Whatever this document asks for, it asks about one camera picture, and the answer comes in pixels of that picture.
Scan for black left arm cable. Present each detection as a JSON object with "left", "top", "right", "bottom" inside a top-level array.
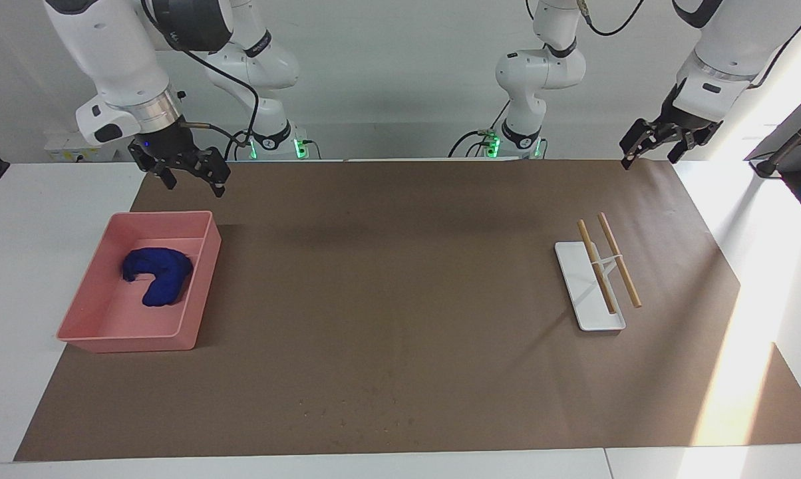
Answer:
[{"left": 573, "top": 0, "right": 801, "bottom": 88}]

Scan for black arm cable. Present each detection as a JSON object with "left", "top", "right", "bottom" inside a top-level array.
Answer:
[
  {"left": 573, "top": 0, "right": 801, "bottom": 88},
  {"left": 141, "top": 0, "right": 263, "bottom": 160}
]

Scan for black base cable bundle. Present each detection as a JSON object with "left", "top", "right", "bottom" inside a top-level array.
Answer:
[{"left": 448, "top": 100, "right": 511, "bottom": 158}]

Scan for wooden rack rod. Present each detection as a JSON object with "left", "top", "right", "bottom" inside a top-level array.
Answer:
[
  {"left": 597, "top": 213, "right": 643, "bottom": 309},
  {"left": 577, "top": 220, "right": 618, "bottom": 315}
]

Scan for blue towel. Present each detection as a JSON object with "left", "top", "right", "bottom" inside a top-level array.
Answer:
[{"left": 122, "top": 247, "right": 194, "bottom": 307}]

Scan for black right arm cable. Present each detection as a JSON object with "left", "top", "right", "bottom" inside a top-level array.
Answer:
[{"left": 141, "top": 0, "right": 263, "bottom": 160}]

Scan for white rectangular tray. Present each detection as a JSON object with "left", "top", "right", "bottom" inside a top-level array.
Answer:
[{"left": 554, "top": 241, "right": 627, "bottom": 332}]

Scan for brown paper table mat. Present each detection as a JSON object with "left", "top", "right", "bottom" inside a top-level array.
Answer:
[{"left": 13, "top": 158, "right": 801, "bottom": 462}]

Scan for pink plastic bin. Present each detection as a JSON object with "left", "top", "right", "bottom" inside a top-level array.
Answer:
[{"left": 56, "top": 211, "right": 222, "bottom": 353}]

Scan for dark grey monitor panel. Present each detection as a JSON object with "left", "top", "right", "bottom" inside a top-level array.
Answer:
[{"left": 746, "top": 86, "right": 801, "bottom": 179}]

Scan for white wall socket box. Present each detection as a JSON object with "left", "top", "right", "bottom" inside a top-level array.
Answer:
[{"left": 44, "top": 130, "right": 117, "bottom": 162}]

